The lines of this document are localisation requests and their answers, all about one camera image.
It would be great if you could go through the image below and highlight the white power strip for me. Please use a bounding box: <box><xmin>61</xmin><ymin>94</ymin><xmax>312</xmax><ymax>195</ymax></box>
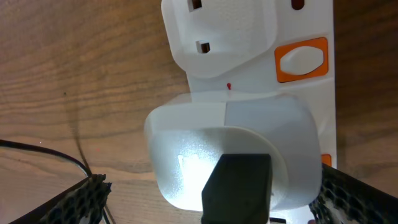
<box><xmin>161</xmin><ymin>0</ymin><xmax>336</xmax><ymax>223</ymax></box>

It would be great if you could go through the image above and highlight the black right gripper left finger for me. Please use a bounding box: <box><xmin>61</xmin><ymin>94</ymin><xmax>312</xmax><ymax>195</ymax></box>
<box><xmin>11</xmin><ymin>174</ymin><xmax>112</xmax><ymax>224</ymax></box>

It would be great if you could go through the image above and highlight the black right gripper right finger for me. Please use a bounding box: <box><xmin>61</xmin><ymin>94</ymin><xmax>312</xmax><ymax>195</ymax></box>
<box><xmin>308</xmin><ymin>164</ymin><xmax>397</xmax><ymax>224</ymax></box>

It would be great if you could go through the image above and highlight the black charger cable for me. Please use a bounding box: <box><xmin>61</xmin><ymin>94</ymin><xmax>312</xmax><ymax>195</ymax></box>
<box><xmin>0</xmin><ymin>139</ymin><xmax>274</xmax><ymax>224</ymax></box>

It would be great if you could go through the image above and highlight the white USB charger adapter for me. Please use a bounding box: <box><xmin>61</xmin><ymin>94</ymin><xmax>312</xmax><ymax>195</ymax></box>
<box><xmin>144</xmin><ymin>94</ymin><xmax>322</xmax><ymax>211</ymax></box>

